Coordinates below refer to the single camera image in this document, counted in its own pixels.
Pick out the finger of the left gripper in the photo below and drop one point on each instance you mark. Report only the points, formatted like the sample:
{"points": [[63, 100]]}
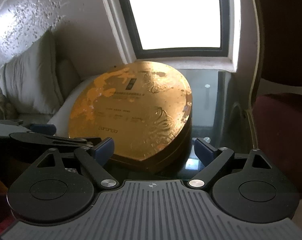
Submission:
{"points": [[47, 129], [51, 140]]}

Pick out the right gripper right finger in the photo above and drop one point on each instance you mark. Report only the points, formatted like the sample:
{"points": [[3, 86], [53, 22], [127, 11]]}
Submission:
{"points": [[220, 162]]}

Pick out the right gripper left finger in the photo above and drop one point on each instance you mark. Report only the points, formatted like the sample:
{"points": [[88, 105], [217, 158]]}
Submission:
{"points": [[75, 167]]}

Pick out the gold gift box lid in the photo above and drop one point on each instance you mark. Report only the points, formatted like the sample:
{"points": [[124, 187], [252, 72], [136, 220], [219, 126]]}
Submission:
{"points": [[124, 98]]}

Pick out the grey upright cushion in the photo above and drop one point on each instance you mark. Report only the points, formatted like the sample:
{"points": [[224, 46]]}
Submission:
{"points": [[29, 80]]}

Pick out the gold gift box base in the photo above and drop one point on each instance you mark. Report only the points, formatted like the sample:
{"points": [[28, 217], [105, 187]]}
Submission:
{"points": [[155, 145]]}

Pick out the maroon padded chair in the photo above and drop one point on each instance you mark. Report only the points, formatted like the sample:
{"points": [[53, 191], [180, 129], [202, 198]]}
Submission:
{"points": [[276, 92]]}

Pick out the window with dark frame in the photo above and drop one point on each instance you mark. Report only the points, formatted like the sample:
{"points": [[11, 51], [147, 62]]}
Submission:
{"points": [[208, 30]]}

